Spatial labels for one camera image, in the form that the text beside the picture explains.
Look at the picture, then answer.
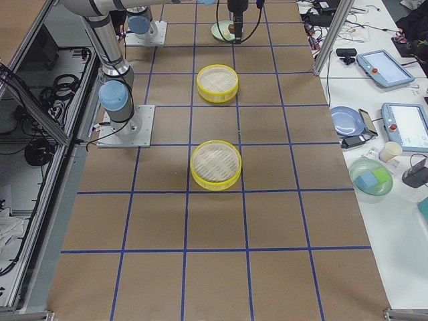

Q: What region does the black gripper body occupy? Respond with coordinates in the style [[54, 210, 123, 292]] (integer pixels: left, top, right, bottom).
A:
[[227, 0, 245, 37]]

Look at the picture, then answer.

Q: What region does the brown bun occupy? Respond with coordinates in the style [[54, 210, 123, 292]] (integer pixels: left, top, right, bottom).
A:
[[228, 24, 235, 34]]

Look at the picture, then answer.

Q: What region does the yellow steamer basket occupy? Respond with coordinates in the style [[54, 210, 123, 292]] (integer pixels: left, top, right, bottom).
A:
[[190, 140, 242, 191], [196, 64, 239, 104]]

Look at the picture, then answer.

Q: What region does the light green plate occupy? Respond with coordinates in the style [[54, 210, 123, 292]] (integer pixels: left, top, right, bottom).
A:
[[211, 20, 235, 42]]

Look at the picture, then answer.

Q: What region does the black webcam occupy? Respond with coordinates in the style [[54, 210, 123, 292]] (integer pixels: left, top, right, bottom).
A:
[[336, 48, 357, 66]]

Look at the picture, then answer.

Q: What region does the blue teach pendant far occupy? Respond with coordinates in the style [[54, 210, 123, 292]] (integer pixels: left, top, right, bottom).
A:
[[356, 49, 415, 88]]

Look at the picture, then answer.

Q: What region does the blue teach pendant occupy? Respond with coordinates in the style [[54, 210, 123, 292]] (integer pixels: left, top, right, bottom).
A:
[[356, 49, 415, 88], [381, 103, 427, 152]]

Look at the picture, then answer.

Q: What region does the blue plate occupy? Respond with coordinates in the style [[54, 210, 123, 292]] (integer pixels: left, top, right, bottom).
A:
[[330, 106, 365, 136]]

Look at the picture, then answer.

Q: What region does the black smartphone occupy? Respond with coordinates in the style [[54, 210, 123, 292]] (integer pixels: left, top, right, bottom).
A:
[[358, 109, 378, 136]]

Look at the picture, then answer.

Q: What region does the black power adapter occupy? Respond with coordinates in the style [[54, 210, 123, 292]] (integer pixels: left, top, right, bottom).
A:
[[340, 134, 373, 149]]

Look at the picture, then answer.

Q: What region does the blue teach pendant near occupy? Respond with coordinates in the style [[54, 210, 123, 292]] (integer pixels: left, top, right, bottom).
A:
[[381, 103, 427, 152]]

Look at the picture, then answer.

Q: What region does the paper cup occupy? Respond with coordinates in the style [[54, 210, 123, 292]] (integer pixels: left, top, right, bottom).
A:
[[378, 141, 403, 163]]

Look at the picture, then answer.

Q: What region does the green bowl with blocks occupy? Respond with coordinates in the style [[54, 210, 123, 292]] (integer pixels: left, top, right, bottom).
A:
[[348, 157, 393, 203]]

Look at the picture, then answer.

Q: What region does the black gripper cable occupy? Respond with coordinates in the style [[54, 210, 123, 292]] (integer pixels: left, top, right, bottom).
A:
[[215, 0, 265, 43]]

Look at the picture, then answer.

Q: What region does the aluminium frame post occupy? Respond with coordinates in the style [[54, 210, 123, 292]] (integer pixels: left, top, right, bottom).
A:
[[313, 0, 354, 76]]

